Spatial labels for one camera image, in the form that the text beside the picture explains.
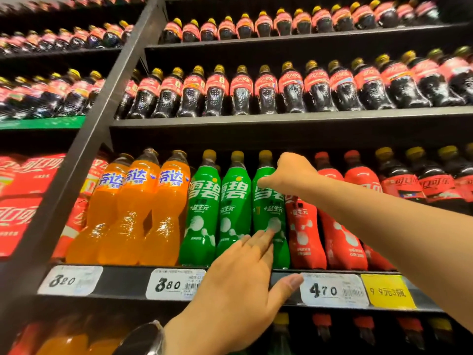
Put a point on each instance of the person's right forearm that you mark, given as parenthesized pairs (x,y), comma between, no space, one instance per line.
(406,236)

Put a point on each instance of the person's left hand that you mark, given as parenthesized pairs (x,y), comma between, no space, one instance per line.
(229,303)

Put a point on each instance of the row of small red-label bottles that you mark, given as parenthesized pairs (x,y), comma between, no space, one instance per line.
(242,96)
(111,36)
(77,2)
(59,96)
(264,27)

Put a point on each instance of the yellow price tag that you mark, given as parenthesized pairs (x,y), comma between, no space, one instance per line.
(388,292)

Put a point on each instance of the stack of red can packs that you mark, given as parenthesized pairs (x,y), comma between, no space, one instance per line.
(22,218)

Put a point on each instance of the person's right hand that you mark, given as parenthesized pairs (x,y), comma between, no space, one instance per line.
(292,175)

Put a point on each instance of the grey perforated-band wristwatch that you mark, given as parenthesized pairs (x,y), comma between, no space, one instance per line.
(144,340)

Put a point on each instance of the black metal shelf rack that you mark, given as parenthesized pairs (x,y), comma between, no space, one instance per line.
(122,282)

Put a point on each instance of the white price tag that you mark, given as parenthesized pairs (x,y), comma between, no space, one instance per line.
(175,285)
(70,280)
(334,290)

